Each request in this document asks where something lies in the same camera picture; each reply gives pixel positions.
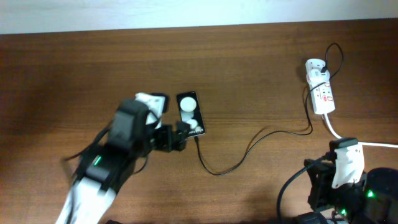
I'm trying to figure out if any black USB charging cable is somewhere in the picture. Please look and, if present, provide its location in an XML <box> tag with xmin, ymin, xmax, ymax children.
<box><xmin>194</xmin><ymin>42</ymin><xmax>345</xmax><ymax>176</ymax></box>

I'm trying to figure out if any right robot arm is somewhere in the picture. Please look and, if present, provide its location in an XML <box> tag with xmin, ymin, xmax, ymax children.
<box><xmin>293</xmin><ymin>159</ymin><xmax>397</xmax><ymax>224</ymax></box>

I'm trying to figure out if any white power strip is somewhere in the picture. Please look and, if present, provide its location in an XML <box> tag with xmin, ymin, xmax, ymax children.
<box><xmin>305</xmin><ymin>58</ymin><xmax>335</xmax><ymax>115</ymax></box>

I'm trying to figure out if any white USB wall charger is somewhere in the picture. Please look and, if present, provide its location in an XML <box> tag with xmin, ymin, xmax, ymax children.
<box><xmin>307</xmin><ymin>67</ymin><xmax>330</xmax><ymax>85</ymax></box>

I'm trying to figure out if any black Galaxy flip phone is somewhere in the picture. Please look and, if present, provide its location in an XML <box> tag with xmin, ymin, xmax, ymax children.
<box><xmin>176</xmin><ymin>91</ymin><xmax>206</xmax><ymax>138</ymax></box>

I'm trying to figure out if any white power strip cord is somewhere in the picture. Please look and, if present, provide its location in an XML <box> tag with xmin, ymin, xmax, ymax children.
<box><xmin>322</xmin><ymin>113</ymin><xmax>398</xmax><ymax>149</ymax></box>

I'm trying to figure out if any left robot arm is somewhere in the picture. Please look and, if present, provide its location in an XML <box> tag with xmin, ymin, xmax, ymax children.
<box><xmin>57</xmin><ymin>100</ymin><xmax>190</xmax><ymax>223</ymax></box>

